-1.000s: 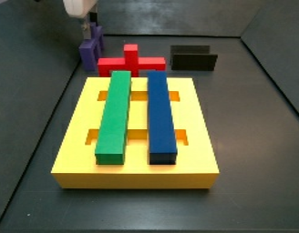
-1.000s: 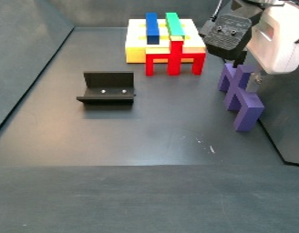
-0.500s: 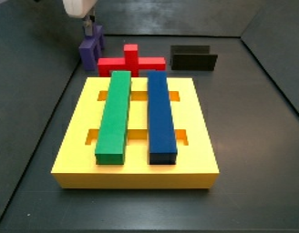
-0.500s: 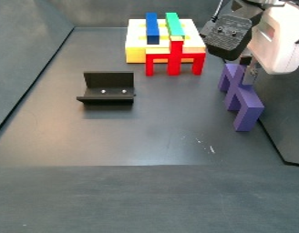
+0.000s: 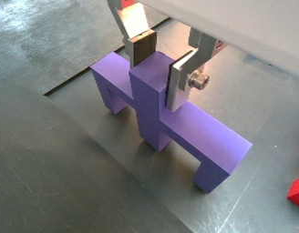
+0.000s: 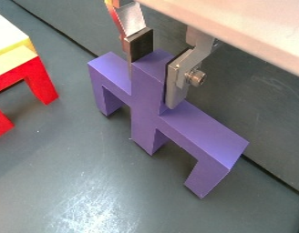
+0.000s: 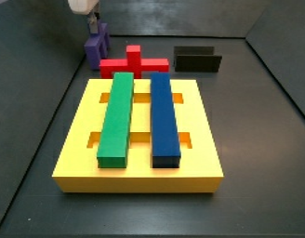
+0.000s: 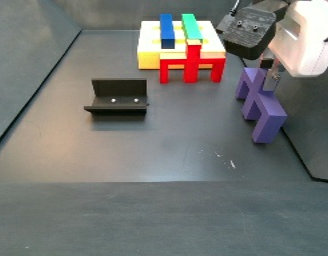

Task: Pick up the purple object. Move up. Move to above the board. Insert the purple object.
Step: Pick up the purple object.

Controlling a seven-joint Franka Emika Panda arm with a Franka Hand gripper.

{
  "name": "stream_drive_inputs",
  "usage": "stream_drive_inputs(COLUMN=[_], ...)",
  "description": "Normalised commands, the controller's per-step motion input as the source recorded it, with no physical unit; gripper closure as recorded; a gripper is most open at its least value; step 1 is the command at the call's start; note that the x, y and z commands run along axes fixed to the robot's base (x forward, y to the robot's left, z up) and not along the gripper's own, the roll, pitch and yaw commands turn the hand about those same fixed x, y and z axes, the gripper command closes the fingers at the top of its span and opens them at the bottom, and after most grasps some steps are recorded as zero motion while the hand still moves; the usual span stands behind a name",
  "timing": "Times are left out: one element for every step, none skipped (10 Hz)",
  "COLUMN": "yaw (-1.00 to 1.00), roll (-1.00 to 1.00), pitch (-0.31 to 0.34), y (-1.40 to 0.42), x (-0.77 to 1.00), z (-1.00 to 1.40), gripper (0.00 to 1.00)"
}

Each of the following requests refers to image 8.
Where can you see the black angle bracket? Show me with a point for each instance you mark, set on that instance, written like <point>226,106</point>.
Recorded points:
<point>119,95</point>

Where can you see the yellow slotted board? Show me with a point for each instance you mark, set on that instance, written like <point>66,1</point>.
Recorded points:
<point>150,43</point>

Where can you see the blue bar block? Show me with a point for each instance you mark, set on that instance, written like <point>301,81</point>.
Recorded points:
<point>167,33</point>

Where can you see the red comb-shaped block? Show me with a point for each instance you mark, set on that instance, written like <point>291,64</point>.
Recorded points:
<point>191,60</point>

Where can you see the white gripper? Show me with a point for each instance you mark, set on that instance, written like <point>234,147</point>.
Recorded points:
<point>301,43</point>

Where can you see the purple comb-shaped block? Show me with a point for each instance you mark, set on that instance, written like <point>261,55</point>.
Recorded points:
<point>262,106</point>

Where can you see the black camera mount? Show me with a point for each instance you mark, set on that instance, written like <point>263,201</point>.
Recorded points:
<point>249,27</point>

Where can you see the green bar block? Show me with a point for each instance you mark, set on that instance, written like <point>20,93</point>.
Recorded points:
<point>191,27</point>

